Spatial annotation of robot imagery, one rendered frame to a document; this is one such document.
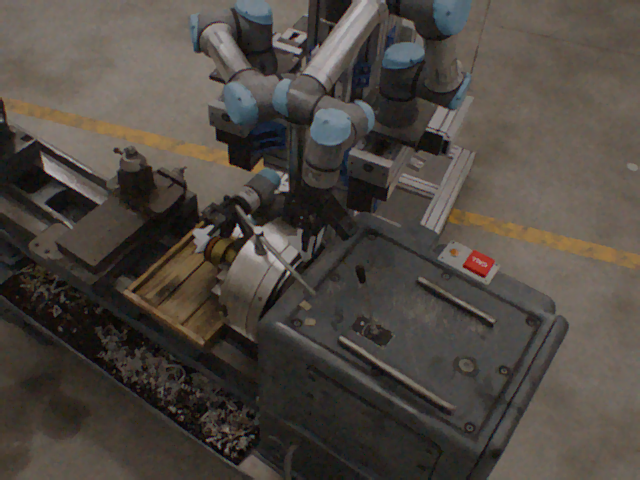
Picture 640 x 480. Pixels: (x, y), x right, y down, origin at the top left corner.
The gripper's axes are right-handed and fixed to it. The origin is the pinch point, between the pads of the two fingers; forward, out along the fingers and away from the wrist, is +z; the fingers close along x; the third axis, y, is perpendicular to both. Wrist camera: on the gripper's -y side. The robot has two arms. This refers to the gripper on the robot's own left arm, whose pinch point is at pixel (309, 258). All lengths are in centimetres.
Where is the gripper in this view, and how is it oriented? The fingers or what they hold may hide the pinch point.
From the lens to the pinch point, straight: 156.1
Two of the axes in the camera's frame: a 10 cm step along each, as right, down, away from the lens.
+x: -5.3, 4.3, -7.3
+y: -8.2, -4.6, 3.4
